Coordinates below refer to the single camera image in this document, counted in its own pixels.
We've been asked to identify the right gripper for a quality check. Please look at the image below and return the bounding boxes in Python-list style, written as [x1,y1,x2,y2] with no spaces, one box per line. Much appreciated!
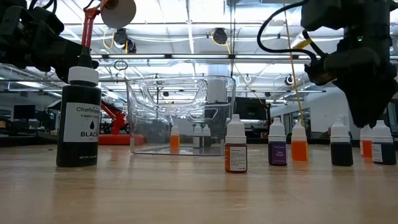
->
[324,45,398,128]

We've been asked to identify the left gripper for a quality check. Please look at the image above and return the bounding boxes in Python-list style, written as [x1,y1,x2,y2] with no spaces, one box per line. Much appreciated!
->
[0,5,100,83]

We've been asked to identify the small orange food coloring bottle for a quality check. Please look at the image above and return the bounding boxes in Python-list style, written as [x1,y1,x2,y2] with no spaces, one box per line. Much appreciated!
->
[169,125,181,150]
[290,120,310,162]
[359,124,373,159]

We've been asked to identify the small dark bottle white label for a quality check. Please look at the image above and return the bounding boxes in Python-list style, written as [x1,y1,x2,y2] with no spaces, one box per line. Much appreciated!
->
[371,119,397,166]
[192,124,203,149]

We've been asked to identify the small dark food coloring bottle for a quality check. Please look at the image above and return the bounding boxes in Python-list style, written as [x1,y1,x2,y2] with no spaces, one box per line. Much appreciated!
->
[201,124,212,148]
[330,118,354,167]

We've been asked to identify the large black food coloring bottle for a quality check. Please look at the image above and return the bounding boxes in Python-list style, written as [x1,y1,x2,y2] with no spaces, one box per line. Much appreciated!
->
[55,46,103,168]

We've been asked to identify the clear plastic bin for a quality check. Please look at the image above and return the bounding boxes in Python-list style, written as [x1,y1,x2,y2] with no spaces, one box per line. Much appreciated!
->
[126,75,236,157]

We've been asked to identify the small purple food coloring bottle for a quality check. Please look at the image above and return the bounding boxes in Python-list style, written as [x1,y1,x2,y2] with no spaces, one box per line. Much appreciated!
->
[267,116,288,167]

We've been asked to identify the small brown food coloring bottle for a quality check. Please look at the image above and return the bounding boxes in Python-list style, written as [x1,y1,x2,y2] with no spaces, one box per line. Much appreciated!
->
[224,113,248,174]

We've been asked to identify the black monitor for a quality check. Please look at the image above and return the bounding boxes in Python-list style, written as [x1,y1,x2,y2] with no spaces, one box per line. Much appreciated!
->
[233,96,268,121]
[12,104,37,121]

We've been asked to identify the black ceiling cable reel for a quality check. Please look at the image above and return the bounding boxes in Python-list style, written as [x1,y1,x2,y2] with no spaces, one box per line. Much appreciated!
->
[113,27,129,46]
[212,27,228,45]

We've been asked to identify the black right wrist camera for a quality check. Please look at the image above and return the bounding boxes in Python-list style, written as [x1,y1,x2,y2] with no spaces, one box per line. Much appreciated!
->
[304,55,338,86]

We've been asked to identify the yellow cable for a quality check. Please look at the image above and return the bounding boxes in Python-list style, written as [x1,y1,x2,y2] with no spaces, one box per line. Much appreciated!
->
[282,0,307,128]

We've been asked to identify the yellow cable tag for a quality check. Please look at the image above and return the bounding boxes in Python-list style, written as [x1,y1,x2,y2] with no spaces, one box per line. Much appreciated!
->
[294,37,313,50]

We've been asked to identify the black aluminium table frame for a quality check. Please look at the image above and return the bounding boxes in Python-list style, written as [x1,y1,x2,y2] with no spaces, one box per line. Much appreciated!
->
[0,132,398,147]

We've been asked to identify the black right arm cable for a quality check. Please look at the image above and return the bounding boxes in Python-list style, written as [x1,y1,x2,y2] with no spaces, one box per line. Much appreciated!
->
[257,0,327,68]

